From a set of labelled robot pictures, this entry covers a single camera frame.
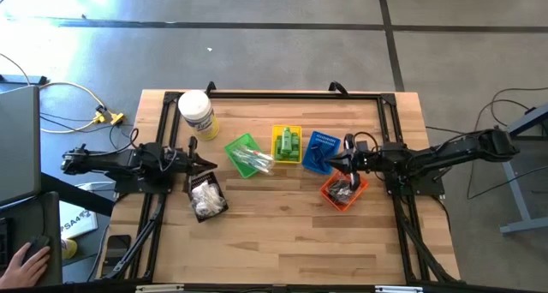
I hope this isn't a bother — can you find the black hair ties bag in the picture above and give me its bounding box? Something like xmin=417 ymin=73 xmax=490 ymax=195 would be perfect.
xmin=327 ymin=179 xmax=348 ymax=196
xmin=333 ymin=185 xmax=355 ymax=205

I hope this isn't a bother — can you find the person's hand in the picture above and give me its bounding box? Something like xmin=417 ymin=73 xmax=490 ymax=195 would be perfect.
xmin=0 ymin=242 xmax=51 ymax=290

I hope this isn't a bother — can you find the black computer mouse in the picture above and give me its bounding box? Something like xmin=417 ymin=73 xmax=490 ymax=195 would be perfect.
xmin=23 ymin=235 xmax=51 ymax=262

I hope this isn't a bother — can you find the grey laptop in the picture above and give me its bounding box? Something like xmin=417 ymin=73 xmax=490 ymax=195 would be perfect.
xmin=0 ymin=86 xmax=42 ymax=208

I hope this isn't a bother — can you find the green plastic basket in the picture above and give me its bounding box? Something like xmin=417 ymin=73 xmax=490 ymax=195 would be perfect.
xmin=223 ymin=133 xmax=275 ymax=179

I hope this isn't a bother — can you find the black plastic basket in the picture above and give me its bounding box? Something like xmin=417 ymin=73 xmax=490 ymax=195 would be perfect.
xmin=187 ymin=171 xmax=229 ymax=224

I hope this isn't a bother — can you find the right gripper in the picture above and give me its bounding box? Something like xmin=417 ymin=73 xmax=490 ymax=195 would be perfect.
xmin=325 ymin=133 xmax=386 ymax=192

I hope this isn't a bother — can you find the silver metal bracket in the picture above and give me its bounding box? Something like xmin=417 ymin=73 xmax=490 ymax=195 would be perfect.
xmin=375 ymin=285 xmax=425 ymax=293
xmin=135 ymin=284 xmax=185 ymax=293

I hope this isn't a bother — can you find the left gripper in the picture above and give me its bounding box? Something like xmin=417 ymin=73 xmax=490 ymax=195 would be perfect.
xmin=164 ymin=135 xmax=218 ymax=194

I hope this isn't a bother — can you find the white cotton swabs bag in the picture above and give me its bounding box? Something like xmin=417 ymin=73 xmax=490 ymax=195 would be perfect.
xmin=200 ymin=194 xmax=227 ymax=217

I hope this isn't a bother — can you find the yellow plastic basket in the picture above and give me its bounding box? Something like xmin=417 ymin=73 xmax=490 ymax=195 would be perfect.
xmin=271 ymin=124 xmax=303 ymax=164

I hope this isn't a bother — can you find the blue plastic basket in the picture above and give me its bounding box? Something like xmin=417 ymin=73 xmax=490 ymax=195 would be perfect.
xmin=301 ymin=130 xmax=343 ymax=176

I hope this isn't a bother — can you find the blue-grey metal table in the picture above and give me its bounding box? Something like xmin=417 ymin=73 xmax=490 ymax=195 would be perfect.
xmin=498 ymin=102 xmax=548 ymax=236

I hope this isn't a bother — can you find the black floor cable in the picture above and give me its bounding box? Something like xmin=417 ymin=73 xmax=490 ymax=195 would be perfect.
xmin=426 ymin=86 xmax=548 ymax=200

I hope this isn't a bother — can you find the white cotton balls bag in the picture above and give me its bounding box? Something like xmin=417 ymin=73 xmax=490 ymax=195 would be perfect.
xmin=191 ymin=196 xmax=211 ymax=217

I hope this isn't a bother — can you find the white vanity pack bag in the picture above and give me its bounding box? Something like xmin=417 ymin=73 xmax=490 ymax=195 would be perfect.
xmin=191 ymin=179 xmax=222 ymax=202

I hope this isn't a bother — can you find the black keyboard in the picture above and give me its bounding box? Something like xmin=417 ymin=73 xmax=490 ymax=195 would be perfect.
xmin=0 ymin=218 xmax=13 ymax=268

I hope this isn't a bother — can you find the white cable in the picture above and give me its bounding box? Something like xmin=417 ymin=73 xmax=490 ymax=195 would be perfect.
xmin=0 ymin=52 xmax=107 ymax=135

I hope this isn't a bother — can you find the yellow cable connector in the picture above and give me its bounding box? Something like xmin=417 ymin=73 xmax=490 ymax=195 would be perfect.
xmin=92 ymin=108 xmax=126 ymax=126

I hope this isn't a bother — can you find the Lysol wipes canister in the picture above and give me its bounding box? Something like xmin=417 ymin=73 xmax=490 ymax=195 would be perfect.
xmin=177 ymin=89 xmax=220 ymax=141

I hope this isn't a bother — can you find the orange plastic basket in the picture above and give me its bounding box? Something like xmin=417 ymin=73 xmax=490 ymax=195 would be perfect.
xmin=319 ymin=169 xmax=370 ymax=212

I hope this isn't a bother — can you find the black aluminium rig frame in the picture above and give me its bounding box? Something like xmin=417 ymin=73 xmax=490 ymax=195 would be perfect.
xmin=97 ymin=90 xmax=462 ymax=285

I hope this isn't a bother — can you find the black desk surface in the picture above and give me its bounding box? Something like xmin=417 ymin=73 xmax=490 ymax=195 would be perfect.
xmin=0 ymin=192 xmax=63 ymax=285

